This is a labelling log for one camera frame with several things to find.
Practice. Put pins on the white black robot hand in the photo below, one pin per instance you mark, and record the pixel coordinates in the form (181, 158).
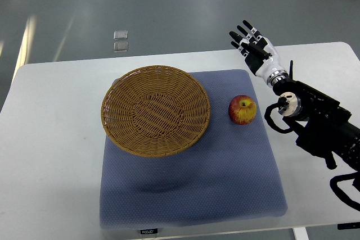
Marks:
(259, 54)

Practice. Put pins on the red yellow apple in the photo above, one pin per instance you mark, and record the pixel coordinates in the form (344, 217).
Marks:
(242, 110)

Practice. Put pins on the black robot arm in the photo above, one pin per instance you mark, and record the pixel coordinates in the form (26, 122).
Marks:
(321, 124)

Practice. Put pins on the brown wicker basket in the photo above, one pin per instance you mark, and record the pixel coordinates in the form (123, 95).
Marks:
(155, 111)

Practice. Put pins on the blue grey cushion mat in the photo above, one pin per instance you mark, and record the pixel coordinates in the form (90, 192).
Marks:
(229, 174)

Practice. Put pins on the upper floor tile marker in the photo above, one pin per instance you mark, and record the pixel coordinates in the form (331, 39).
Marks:
(120, 35)

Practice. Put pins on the floor tile marker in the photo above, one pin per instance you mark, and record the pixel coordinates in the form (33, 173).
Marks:
(120, 35)
(120, 46)

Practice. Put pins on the lower floor tile marker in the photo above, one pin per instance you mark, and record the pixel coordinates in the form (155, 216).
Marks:
(120, 46)

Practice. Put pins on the white table leg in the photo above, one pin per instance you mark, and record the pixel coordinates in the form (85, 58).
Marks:
(300, 233)

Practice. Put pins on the black table control panel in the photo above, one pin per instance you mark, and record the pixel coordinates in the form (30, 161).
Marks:
(346, 226)

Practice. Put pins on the black cushion label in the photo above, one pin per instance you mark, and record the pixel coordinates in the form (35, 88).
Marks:
(149, 231)

